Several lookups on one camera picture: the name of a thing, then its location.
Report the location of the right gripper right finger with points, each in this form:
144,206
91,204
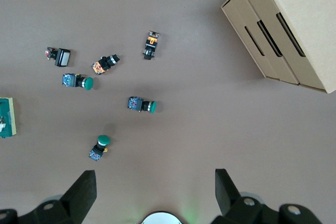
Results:
231,203

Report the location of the orange black selector switch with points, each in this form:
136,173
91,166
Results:
101,67
150,45

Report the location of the green mushroom push button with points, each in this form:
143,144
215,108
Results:
151,106
88,83
103,140

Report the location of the green load switch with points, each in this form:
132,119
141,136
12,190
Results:
6,119

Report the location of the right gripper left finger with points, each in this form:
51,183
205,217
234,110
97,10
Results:
76,200

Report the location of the black red push button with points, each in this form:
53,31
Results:
62,57

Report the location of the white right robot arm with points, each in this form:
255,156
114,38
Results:
161,218

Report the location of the brown cardboard box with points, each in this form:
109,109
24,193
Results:
302,11

